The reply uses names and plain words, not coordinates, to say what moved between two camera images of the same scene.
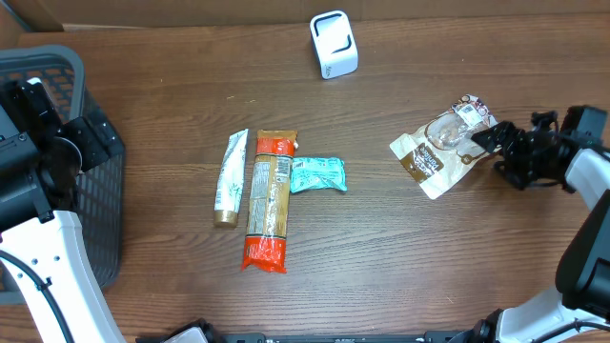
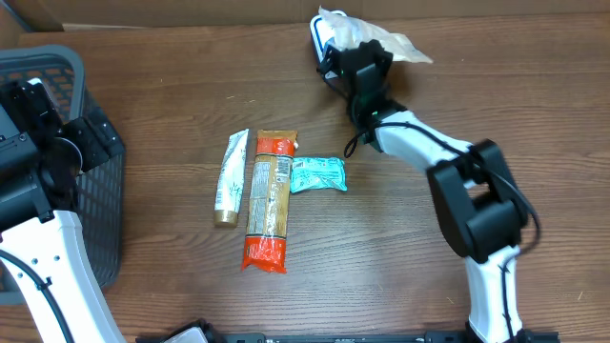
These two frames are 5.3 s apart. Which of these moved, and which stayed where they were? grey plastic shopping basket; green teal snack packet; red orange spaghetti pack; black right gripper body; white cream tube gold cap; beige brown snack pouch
Moved: black right gripper body; beige brown snack pouch
Stayed: grey plastic shopping basket; white cream tube gold cap; green teal snack packet; red orange spaghetti pack
